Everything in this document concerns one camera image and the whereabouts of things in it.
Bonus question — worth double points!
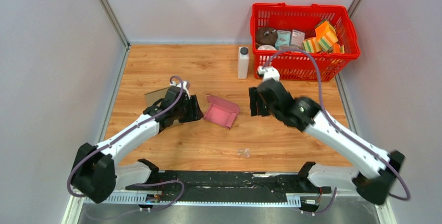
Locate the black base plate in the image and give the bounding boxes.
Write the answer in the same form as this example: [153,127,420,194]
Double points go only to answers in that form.
[125,170,332,204]

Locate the aluminium frame rail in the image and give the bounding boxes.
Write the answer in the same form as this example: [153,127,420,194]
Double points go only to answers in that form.
[62,169,398,224]

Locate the white round lid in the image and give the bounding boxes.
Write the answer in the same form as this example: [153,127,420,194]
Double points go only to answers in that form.
[257,45,277,51]

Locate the brown round item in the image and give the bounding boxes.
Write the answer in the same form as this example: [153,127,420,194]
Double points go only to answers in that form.
[255,27,278,47]

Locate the striped sponge pack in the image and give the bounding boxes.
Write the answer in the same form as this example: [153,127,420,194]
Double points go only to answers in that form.
[303,37,322,53]

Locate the small clear screw bag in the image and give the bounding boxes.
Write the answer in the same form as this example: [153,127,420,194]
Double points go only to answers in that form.
[237,148,250,158]

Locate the pink paper box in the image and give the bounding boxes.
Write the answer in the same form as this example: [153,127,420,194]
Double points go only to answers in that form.
[204,95,240,130]

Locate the grey pink small box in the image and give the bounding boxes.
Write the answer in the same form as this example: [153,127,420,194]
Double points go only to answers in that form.
[290,30,305,48]

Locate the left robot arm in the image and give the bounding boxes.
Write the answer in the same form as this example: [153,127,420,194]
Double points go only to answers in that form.
[68,81,203,204]

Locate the orange green sponge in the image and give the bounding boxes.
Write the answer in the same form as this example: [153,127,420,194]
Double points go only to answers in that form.
[315,19,339,52]

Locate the brown cardboard box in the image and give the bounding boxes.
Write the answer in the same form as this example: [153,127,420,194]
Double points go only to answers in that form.
[142,86,184,132]

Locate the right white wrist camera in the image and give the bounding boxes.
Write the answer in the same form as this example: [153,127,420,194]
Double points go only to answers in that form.
[257,66,280,82]

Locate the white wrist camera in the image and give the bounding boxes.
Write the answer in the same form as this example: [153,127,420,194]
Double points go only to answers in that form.
[177,81,191,98]
[257,66,280,82]

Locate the red plastic basket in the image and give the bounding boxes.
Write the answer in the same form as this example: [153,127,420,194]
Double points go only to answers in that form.
[250,3,360,82]

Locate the teal small box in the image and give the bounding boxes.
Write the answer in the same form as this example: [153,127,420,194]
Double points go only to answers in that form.
[274,30,291,50]

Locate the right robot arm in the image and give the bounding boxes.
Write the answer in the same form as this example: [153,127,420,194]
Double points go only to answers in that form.
[249,79,405,205]

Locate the white bottle black cap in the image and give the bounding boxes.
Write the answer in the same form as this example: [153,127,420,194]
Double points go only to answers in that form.
[237,46,250,79]

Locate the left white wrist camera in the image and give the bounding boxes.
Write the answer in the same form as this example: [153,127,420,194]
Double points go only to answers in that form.
[177,81,191,98]

